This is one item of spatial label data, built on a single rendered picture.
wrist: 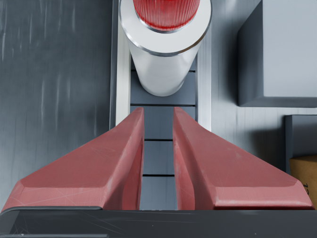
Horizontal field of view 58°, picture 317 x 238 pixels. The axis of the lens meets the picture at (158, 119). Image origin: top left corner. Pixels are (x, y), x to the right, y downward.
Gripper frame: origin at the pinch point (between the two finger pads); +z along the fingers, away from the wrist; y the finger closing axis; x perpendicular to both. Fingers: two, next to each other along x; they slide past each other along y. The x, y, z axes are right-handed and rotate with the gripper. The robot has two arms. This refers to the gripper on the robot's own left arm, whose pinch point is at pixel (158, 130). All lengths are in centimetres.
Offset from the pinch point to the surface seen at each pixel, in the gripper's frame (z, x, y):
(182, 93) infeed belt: 17.6, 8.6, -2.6
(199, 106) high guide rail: 9.7, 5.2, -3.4
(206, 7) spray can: 6.3, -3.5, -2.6
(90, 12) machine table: 28.7, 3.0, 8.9
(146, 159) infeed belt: 12.9, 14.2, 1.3
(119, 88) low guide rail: 14.8, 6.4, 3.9
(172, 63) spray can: 6.6, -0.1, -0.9
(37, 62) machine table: 24.5, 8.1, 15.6
